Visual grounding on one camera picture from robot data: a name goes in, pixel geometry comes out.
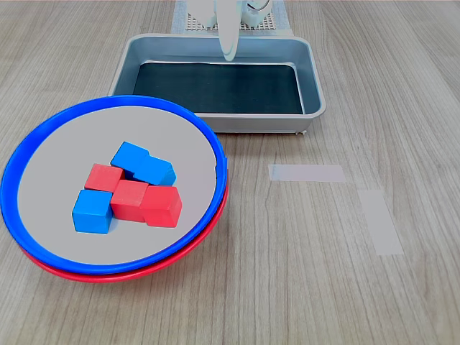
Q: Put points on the steel tray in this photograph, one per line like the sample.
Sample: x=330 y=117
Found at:
x=124 y=72

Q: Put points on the small red cube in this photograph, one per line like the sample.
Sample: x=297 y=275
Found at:
x=127 y=201
x=161 y=206
x=102 y=176

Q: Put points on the white tape strip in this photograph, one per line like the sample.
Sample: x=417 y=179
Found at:
x=305 y=173
x=381 y=223

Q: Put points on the white plate blue rim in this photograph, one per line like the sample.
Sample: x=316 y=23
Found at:
x=54 y=223

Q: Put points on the pale perforated base plate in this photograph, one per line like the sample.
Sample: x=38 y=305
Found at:
x=266 y=23

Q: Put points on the pale tape sheet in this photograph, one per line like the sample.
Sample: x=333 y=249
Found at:
x=178 y=18

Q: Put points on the white plate red rim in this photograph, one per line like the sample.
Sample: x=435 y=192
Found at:
x=201 y=248

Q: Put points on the small blue cube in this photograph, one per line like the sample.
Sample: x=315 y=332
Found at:
x=154 y=172
x=127 y=156
x=91 y=212

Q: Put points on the black tray mat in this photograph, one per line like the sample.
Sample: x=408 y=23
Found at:
x=215 y=90

